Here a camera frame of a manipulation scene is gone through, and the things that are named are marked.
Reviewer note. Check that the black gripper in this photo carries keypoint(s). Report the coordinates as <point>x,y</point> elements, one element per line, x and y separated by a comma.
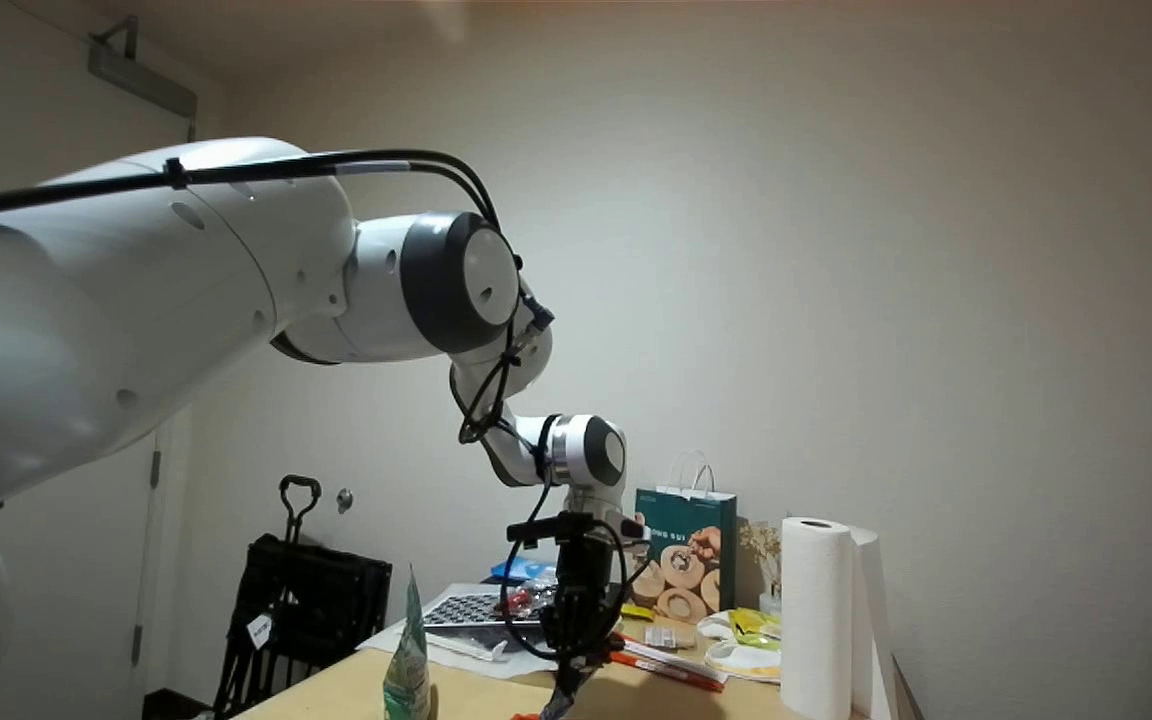
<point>587,586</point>

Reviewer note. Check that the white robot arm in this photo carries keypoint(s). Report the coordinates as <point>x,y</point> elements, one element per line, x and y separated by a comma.
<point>138,292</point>

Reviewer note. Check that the red sachet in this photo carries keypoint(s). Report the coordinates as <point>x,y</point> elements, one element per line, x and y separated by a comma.
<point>530,717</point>

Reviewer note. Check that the green sachet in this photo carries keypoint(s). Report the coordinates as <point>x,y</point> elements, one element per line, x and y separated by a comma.
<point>407,654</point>

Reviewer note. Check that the red pen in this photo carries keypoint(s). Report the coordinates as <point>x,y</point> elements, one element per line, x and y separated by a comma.
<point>669,668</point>

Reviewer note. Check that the small blue packet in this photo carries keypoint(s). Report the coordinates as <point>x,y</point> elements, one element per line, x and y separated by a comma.
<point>513,571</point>

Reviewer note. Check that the grey calculator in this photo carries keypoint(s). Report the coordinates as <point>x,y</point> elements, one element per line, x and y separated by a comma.
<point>470,615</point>

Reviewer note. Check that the teal patterned paper bag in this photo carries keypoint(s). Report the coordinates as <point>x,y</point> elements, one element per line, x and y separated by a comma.
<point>687,545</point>

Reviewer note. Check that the white paper towel roll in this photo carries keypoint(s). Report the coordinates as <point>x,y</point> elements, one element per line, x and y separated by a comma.
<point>820,626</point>

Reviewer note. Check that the grey door closer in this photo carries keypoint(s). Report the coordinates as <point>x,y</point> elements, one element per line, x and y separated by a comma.
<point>138,77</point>

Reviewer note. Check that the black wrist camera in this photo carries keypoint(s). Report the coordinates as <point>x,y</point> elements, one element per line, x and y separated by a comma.
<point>601,530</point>

